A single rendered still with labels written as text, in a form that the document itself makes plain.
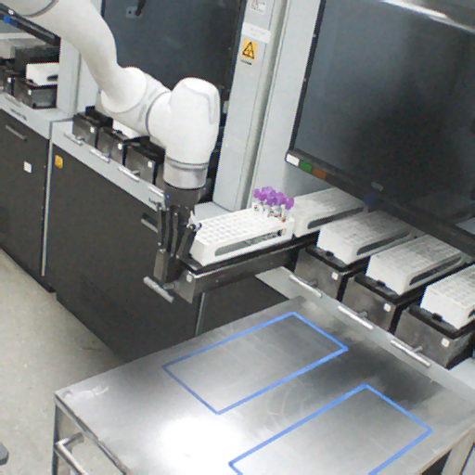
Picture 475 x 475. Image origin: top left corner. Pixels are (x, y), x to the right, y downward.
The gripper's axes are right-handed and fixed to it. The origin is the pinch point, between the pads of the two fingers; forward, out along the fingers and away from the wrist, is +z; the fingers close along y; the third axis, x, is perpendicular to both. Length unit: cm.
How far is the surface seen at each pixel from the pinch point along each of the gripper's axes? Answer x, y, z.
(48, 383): -11, 61, 80
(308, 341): -3.5, -37.0, -2.1
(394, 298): -34.7, -35.9, -1.9
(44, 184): -34, 108, 31
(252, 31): -42, 28, -44
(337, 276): -33.6, -20.8, 0.4
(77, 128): -34, 90, 3
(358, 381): -2, -50, -2
